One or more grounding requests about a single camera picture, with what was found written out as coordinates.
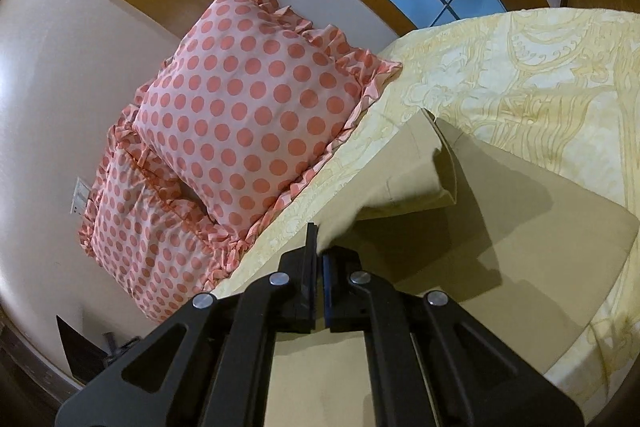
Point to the yellow patterned bed cover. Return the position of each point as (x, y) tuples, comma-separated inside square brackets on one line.
[(558, 88)]

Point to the white wall socket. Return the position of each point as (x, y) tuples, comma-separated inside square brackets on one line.
[(80, 197)]

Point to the beige khaki pants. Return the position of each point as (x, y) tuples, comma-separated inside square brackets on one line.
[(528, 253)]

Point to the pink polka dot pillow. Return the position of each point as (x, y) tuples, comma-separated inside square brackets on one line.
[(252, 104), (144, 231)]

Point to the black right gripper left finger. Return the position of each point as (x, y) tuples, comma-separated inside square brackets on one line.
[(209, 364)]

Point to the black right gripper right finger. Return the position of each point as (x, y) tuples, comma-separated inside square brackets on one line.
[(431, 363)]

